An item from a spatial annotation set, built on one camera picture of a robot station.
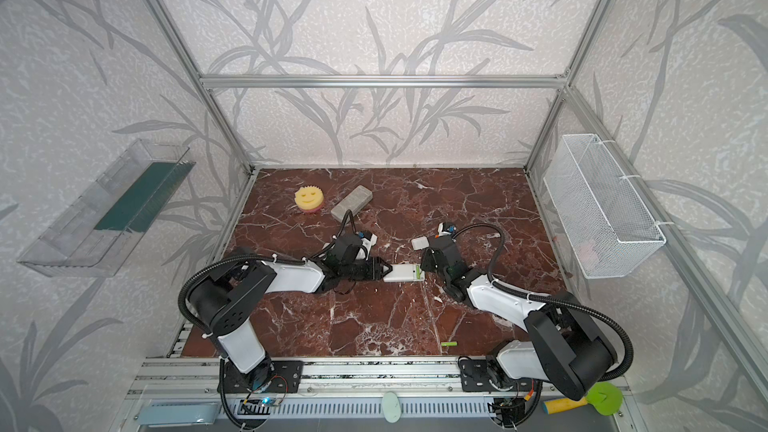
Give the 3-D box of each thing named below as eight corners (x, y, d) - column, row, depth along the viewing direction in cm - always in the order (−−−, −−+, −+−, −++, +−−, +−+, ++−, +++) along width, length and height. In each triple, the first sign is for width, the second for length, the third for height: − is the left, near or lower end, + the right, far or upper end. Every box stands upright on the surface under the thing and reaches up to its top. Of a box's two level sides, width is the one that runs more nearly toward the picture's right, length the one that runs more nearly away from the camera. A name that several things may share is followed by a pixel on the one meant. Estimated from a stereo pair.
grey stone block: (332, 217, 108) (330, 211, 105) (361, 190, 116) (360, 183, 114) (345, 226, 106) (344, 220, 103) (374, 197, 114) (373, 191, 111)
